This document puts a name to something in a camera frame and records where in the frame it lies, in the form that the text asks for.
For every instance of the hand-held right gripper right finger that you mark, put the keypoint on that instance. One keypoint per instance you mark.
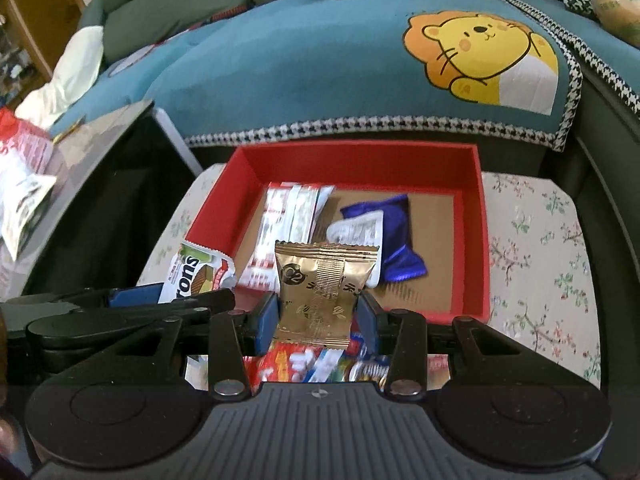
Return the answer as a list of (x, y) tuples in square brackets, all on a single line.
[(369, 327)]

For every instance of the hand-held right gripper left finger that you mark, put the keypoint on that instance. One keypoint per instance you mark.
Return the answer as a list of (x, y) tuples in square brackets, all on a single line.
[(265, 322)]

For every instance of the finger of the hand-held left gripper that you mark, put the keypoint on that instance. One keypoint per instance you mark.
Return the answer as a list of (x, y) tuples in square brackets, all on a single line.
[(205, 301), (135, 296)]

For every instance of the green white wafer packet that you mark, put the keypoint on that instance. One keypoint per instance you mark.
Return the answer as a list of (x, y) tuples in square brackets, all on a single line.
[(195, 270)]

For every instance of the red gummy candy packet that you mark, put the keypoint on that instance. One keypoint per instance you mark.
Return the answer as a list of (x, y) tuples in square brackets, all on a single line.
[(275, 365)]

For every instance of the gold foil snack packet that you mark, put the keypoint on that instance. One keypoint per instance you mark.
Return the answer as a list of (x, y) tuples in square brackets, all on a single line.
[(320, 290)]

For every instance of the white red label snack packet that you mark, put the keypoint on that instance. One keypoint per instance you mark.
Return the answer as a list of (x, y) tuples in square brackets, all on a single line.
[(270, 225)]

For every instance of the blue foil snack packet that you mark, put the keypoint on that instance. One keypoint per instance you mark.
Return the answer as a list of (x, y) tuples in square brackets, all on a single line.
[(395, 230)]

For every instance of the red cardboard box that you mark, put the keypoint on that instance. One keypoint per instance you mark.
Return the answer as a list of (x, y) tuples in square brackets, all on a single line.
[(235, 185)]

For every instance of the white green checked snack packet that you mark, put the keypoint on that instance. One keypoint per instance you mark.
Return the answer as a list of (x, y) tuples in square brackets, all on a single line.
[(312, 210)]

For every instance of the dark glass side table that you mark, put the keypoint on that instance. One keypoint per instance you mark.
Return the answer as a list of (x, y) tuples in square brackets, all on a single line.
[(125, 185)]

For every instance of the cream cloth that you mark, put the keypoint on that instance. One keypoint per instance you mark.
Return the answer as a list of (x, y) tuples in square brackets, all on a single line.
[(70, 75)]

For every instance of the blue lion print sofa cover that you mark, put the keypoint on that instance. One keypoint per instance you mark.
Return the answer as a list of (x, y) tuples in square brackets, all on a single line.
[(300, 60)]

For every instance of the wooden cabinet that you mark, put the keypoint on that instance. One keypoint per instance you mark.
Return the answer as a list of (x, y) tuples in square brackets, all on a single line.
[(35, 20)]

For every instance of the blue houndstooth trim sofa cover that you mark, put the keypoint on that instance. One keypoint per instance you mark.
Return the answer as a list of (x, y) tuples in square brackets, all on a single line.
[(590, 45)]

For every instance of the clear bag of bread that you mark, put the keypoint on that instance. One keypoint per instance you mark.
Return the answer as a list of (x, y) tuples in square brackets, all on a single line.
[(617, 0)]

